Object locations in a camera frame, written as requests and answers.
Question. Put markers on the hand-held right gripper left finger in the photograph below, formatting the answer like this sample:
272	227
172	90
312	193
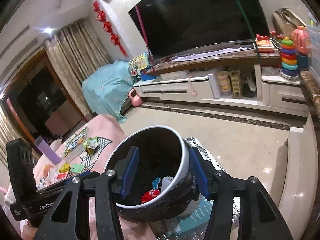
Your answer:
130	172

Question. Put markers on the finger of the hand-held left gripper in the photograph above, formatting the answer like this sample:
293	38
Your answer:
87	173

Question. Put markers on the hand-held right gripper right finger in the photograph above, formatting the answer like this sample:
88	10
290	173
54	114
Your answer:
198	172

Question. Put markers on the white tissue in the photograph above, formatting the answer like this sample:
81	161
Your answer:
53	175

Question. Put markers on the black white-rimmed trash bin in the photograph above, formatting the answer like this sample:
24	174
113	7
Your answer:
155	140

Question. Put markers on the orange round fruit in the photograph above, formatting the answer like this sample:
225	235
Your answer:
45	168

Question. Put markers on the silver foil mat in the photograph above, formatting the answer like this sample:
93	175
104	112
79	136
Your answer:
200	143

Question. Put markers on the purple water bottle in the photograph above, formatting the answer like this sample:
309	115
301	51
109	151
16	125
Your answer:
48	152

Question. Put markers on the green printed flat box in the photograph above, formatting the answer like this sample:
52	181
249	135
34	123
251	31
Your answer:
75	141

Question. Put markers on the beige patterned curtain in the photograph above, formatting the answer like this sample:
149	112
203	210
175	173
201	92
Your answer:
5	135
75	62

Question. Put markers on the teal booklet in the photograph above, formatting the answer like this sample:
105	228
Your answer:
197	215

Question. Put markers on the wooden framed glass door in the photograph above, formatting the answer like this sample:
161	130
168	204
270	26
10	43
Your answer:
37	100

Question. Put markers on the pink kettlebell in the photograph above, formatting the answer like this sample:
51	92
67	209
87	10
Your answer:
136	100

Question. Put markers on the white television cabinet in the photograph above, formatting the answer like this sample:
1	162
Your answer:
175	90

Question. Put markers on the teal cloth covered furniture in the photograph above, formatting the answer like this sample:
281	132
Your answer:
107	87

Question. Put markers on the stack of yellow bowls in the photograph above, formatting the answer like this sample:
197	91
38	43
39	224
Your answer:
223	82

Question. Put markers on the wooden rack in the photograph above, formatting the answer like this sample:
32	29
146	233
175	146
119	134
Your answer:
235	85

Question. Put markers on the blue toy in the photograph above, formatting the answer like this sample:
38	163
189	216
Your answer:
146	76

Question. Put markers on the white armchair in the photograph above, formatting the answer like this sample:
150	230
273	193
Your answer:
297	175

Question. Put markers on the white cloth under television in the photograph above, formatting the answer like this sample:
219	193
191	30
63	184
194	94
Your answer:
200	53

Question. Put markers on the red toy telephone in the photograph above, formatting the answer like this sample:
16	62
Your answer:
263	43

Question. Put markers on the large black television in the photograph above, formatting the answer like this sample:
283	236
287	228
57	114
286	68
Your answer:
200	17

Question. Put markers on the pink plastic toy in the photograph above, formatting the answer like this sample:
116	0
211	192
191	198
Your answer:
300	40

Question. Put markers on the gold gift bag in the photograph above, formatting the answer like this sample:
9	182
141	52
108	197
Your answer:
285	17

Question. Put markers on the clear storage box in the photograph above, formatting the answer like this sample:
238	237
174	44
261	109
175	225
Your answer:
314	37

